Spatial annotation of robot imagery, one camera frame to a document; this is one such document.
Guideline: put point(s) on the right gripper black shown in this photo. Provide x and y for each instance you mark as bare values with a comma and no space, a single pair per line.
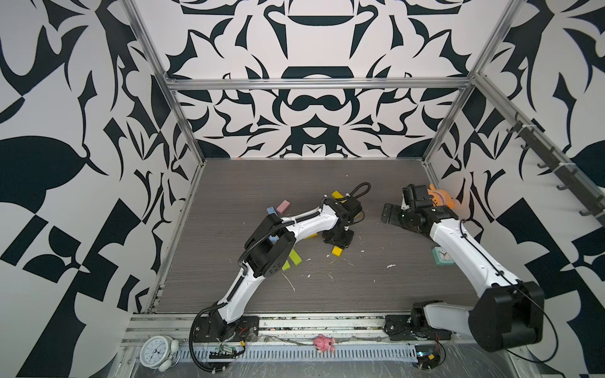
393,217

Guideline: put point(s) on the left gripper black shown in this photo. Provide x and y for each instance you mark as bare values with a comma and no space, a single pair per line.
343,242

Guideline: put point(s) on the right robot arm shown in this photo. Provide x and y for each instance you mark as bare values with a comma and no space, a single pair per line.
509,313

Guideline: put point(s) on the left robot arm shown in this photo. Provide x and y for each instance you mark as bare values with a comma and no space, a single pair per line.
265,254

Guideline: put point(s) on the orange plush toy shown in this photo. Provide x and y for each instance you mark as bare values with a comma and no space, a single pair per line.
440,197

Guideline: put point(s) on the teal square clock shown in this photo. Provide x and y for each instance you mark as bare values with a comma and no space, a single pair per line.
441,257

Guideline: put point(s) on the pink block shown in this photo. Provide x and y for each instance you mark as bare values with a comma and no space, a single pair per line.
283,207

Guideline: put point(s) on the green block lower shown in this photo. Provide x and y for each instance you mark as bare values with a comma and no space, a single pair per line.
295,258

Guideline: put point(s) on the light blue block top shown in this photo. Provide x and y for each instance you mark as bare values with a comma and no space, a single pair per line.
271,210

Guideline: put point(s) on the pink pig toy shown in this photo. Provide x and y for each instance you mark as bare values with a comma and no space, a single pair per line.
323,344

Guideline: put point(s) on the circuit board right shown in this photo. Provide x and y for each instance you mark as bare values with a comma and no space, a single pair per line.
428,358

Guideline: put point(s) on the white alarm clock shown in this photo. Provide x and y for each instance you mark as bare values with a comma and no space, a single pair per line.
160,353

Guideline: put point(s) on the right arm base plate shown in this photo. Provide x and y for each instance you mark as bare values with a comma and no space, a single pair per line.
407,328

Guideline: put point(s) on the white cable duct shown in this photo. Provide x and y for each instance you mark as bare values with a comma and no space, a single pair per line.
343,353

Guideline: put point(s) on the black hook rail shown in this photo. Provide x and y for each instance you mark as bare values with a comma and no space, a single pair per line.
572,178

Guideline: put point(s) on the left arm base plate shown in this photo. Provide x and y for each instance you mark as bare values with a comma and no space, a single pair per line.
214,330

